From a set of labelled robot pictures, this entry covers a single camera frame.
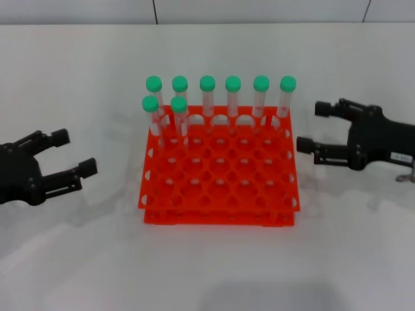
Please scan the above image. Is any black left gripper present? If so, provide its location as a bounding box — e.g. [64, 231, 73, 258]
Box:
[0, 128, 99, 207]

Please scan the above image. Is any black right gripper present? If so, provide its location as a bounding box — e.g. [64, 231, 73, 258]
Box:
[296, 98, 415, 171]

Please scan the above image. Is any clear tube green cap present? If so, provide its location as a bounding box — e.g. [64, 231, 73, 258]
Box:
[170, 95, 191, 152]
[275, 75, 298, 134]
[171, 75, 191, 130]
[198, 75, 217, 133]
[141, 95, 166, 153]
[252, 75, 270, 134]
[224, 75, 243, 134]
[145, 75, 171, 130]

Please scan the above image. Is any orange test tube rack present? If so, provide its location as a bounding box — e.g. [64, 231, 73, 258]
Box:
[137, 105, 302, 227]

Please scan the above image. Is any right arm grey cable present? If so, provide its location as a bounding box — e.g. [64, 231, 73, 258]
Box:
[395, 159, 415, 184]

